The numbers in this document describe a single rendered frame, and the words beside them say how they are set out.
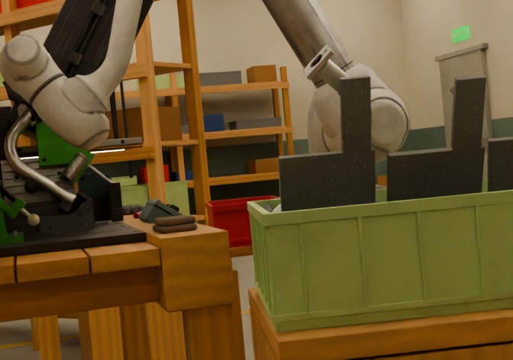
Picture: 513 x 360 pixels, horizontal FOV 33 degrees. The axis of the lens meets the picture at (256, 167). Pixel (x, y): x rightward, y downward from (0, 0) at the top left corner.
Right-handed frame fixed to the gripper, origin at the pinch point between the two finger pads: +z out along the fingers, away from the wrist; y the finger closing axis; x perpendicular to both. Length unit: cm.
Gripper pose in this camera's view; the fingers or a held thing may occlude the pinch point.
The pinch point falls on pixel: (28, 113)
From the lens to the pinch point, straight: 233.9
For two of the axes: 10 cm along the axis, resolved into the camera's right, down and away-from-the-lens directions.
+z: -2.2, 2.7, 9.4
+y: -7.9, -6.1, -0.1
